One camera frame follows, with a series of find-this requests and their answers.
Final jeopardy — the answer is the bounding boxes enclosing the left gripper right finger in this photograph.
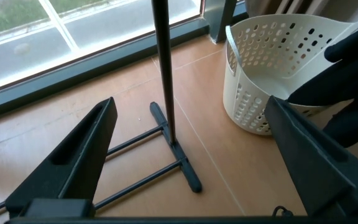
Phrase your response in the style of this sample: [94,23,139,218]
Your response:
[264,95,358,216]

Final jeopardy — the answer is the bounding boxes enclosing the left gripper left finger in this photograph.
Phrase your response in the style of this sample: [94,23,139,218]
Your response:
[4,96,118,218]

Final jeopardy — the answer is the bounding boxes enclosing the black garment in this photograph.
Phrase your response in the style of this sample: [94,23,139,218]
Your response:
[287,18,358,149]

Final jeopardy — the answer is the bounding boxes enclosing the white laundry basket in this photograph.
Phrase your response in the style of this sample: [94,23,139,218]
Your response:
[223,14,358,136]

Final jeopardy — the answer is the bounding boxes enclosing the black clothes rack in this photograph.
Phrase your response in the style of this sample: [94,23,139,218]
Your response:
[0,0,203,220]

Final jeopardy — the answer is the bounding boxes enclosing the beige curtain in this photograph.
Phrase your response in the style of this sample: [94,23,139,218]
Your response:
[246,0,323,15]

